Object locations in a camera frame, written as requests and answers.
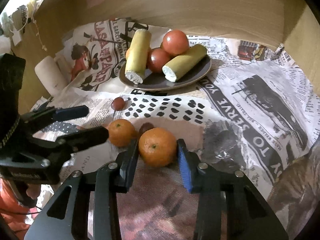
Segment small mandarin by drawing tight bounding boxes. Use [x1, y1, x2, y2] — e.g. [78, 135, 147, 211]
[138, 127, 177, 167]
[107, 119, 137, 147]

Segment yellow corn piece front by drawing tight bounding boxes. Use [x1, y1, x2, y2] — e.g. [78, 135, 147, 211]
[125, 29, 151, 84]

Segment yellow corn piece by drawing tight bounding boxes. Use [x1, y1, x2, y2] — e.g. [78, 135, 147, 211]
[125, 29, 151, 84]
[162, 44, 207, 82]

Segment red apple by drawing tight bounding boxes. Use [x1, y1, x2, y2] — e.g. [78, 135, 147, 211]
[162, 30, 189, 56]

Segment large orange with sticker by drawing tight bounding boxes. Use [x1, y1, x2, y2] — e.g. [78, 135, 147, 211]
[125, 48, 130, 60]

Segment newspaper print cloth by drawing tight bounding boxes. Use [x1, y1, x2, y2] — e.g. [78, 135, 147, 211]
[36, 19, 319, 239]

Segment black patterned headband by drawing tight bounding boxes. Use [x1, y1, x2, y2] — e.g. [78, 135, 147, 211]
[19, 5, 29, 33]

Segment dark round plate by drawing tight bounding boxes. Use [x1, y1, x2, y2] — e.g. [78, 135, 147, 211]
[119, 55, 212, 92]

